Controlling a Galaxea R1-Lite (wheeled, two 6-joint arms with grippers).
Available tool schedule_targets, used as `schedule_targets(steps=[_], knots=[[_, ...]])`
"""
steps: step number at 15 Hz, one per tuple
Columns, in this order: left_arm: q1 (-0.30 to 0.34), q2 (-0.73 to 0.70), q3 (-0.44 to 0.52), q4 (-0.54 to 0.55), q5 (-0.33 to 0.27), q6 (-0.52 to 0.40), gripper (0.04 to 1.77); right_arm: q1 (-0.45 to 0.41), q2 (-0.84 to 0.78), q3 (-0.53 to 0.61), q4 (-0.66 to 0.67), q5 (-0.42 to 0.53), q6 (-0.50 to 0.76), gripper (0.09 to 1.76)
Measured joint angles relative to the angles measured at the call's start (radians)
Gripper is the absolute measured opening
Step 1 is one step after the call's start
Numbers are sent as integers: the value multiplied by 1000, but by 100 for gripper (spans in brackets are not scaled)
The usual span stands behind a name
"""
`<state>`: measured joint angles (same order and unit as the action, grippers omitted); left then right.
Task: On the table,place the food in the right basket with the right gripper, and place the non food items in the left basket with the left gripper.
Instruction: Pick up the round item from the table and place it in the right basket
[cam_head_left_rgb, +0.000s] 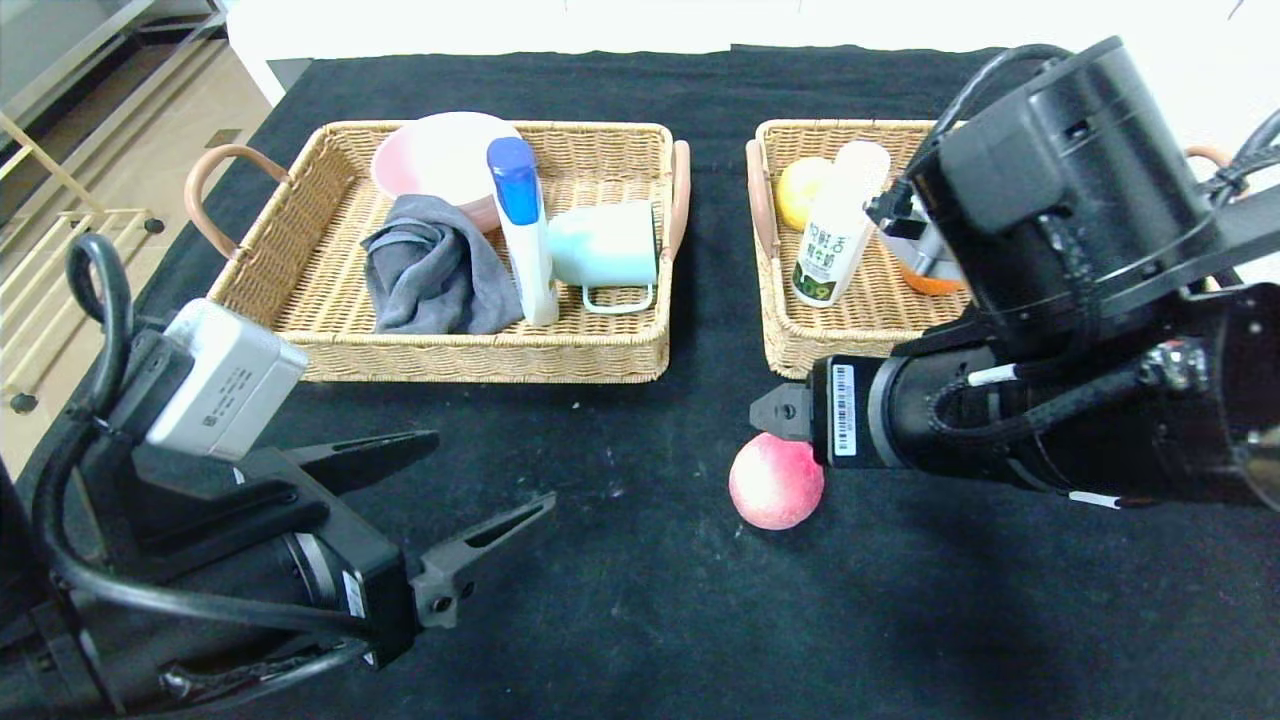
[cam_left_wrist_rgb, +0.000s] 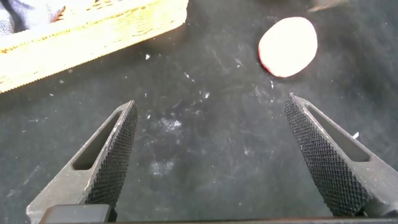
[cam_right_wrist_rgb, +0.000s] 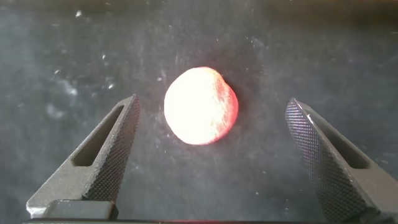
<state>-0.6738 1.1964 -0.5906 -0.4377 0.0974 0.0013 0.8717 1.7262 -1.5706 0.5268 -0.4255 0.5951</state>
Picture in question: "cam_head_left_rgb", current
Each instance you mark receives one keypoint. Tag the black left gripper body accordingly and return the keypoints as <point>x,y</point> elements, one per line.
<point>372,590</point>

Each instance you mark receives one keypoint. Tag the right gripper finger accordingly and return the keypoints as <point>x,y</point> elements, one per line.
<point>785,412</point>

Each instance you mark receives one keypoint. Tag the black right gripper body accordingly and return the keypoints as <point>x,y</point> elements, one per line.
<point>838,411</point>

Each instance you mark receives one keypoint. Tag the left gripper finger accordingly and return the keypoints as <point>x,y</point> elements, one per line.
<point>450,580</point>
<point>370,455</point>

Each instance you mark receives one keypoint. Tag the red peach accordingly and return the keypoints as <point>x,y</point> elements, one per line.
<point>775,485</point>

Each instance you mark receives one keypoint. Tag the orange fruit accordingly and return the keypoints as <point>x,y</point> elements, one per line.
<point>930,285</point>

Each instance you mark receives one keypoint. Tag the white milk bottle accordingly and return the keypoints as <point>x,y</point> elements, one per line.
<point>835,240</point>

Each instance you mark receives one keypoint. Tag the grey cloth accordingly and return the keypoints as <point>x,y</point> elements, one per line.
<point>430,270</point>

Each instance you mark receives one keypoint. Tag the yellow pear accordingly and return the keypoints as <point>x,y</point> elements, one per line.
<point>800,195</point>

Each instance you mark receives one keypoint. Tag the white shampoo bottle blue cap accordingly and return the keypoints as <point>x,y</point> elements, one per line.
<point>530,250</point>

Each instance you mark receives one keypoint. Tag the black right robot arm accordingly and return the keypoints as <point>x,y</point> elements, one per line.
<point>1080,200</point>

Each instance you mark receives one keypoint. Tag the black tablecloth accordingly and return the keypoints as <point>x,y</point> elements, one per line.
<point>650,620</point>

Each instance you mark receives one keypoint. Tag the pink bowl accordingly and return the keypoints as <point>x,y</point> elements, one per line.
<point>440,160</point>

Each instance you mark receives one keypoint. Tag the wooden rack on wheels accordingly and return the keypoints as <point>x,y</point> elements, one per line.
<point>153,226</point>

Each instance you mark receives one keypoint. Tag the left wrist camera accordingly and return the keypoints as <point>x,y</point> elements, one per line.
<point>225,380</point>

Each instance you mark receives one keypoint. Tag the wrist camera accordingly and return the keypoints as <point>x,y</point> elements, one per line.
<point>225,380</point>
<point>925,250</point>

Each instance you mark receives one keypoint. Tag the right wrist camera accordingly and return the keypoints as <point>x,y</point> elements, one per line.
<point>925,250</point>

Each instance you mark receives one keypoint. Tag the grey metal shelf frame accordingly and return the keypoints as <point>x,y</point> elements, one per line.
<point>90,55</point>

